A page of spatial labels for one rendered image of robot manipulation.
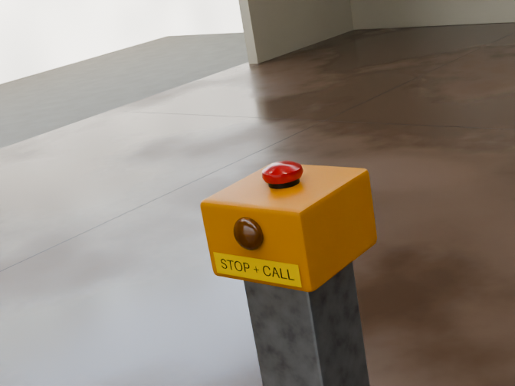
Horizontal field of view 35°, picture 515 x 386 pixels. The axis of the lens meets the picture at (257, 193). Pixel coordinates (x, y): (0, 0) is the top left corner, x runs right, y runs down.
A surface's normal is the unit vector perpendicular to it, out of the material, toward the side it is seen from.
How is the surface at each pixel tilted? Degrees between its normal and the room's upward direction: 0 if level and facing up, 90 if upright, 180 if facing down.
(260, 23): 90
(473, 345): 0
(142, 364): 0
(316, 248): 90
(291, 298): 90
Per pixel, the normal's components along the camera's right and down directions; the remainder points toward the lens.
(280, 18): 0.74, 0.10
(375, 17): -0.65, 0.34
